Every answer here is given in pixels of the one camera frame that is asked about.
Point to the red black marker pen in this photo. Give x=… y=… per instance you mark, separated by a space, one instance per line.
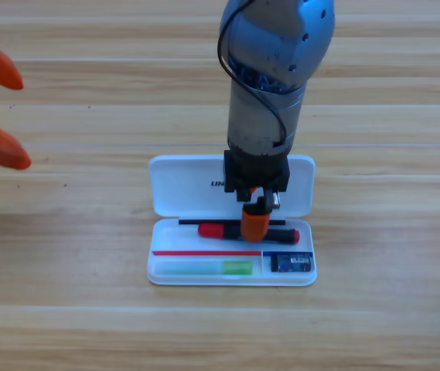
x=212 y=230

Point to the black sleeved eraser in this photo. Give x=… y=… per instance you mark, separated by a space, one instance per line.
x=291 y=263

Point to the green white highlighter pen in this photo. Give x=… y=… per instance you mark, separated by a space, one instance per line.
x=204 y=267

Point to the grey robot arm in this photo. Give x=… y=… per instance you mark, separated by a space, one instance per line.
x=270 y=58

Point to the white Unitree pencil case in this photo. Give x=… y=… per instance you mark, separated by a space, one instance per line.
x=181 y=185

